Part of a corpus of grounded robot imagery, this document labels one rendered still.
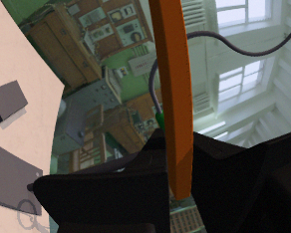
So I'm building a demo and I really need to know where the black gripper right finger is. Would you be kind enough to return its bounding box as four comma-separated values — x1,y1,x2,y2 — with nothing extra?
190,131,291,233

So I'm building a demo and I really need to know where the orange handle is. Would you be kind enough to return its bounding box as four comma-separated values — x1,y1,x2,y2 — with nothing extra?
147,0,192,200

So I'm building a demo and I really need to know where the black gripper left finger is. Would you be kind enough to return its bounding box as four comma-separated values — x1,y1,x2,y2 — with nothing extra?
32,128,170,233

